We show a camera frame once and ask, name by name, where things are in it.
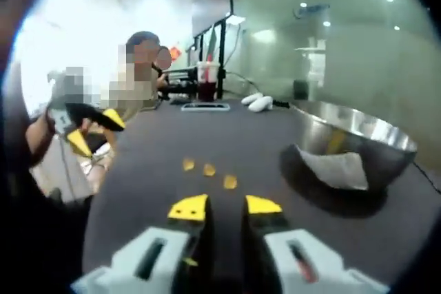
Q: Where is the stainless steel bowl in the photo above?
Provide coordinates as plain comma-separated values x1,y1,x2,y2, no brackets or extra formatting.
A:
280,100,418,196

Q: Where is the person's left hand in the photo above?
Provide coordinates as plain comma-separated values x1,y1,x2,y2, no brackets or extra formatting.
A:
26,112,66,167

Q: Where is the black desk device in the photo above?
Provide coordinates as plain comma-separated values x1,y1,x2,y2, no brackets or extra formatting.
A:
158,68,201,101

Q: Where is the person's black clothing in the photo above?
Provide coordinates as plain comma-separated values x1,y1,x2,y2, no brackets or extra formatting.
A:
1,149,92,294

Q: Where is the white-framed black panel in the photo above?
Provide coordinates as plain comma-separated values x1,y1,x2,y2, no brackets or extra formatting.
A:
181,102,231,113

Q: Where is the plastic cup with red drink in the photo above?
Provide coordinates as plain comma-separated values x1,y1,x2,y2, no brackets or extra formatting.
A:
196,61,221,102

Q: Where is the dark grey table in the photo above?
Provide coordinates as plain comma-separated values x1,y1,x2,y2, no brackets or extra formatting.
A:
82,97,441,294

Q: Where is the black box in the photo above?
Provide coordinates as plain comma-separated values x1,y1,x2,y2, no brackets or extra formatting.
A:
293,79,309,100

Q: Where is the blue logo sticker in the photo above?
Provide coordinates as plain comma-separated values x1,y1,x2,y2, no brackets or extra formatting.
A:
294,3,331,20

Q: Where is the black cable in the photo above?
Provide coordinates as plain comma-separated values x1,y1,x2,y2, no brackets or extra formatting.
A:
411,160,441,194

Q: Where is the thin wall cable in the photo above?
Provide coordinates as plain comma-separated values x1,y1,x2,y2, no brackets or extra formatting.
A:
223,71,263,96

